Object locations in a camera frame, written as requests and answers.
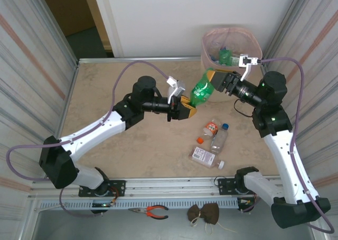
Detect aluminium mounting rail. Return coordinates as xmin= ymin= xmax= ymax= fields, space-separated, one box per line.
xmin=27 ymin=176 xmax=316 ymax=198

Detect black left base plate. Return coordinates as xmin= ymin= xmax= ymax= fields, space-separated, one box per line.
xmin=79 ymin=179 xmax=126 ymax=197

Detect tall clear blue-capped bottle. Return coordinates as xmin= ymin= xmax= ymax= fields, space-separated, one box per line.
xmin=210 ymin=123 xmax=229 ymax=154

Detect white door frame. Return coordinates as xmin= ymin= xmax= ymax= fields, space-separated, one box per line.
xmin=81 ymin=0 xmax=125 ymax=57

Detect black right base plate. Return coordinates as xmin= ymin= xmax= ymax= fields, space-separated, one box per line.
xmin=217 ymin=178 xmax=238 ymax=196

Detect white slotted cable duct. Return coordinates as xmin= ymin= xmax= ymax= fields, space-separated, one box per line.
xmin=39 ymin=197 xmax=240 ymax=210

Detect green plastic soda bottle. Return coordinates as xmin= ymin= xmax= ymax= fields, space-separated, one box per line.
xmin=218 ymin=47 xmax=241 ymax=66
xmin=190 ymin=68 xmax=214 ymax=110

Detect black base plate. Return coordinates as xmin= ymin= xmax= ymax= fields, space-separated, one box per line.
xmin=79 ymin=179 xmax=126 ymax=197
xmin=217 ymin=178 xmax=238 ymax=196

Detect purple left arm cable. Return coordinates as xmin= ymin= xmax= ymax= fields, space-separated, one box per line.
xmin=5 ymin=60 xmax=172 ymax=217

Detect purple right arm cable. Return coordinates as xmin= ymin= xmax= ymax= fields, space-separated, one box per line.
xmin=258 ymin=56 xmax=335 ymax=234

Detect square pink label bottle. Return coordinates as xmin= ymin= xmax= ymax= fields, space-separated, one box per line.
xmin=189 ymin=146 xmax=226 ymax=170

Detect grey metal tray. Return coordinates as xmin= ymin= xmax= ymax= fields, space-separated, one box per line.
xmin=20 ymin=196 xmax=327 ymax=240

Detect orange handled pliers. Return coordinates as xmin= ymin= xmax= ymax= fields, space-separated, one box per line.
xmin=128 ymin=205 xmax=169 ymax=220

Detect translucent corrugated enclosure panel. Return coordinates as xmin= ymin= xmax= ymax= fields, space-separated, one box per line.
xmin=0 ymin=0 xmax=79 ymax=212
xmin=262 ymin=0 xmax=338 ymax=240

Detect brown wooden door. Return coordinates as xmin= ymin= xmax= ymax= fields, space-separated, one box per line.
xmin=38 ymin=0 xmax=97 ymax=37

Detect small orange label bottle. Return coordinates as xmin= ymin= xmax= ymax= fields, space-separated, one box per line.
xmin=202 ymin=120 xmax=220 ymax=135

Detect pink waste basket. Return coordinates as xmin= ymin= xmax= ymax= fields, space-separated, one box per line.
xmin=202 ymin=26 xmax=262 ymax=66

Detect brown cloth pouch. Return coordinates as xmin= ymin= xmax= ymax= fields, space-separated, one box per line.
xmin=187 ymin=203 xmax=237 ymax=235

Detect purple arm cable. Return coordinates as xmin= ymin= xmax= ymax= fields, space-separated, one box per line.
xmin=258 ymin=56 xmax=335 ymax=234
xmin=5 ymin=60 xmax=172 ymax=217

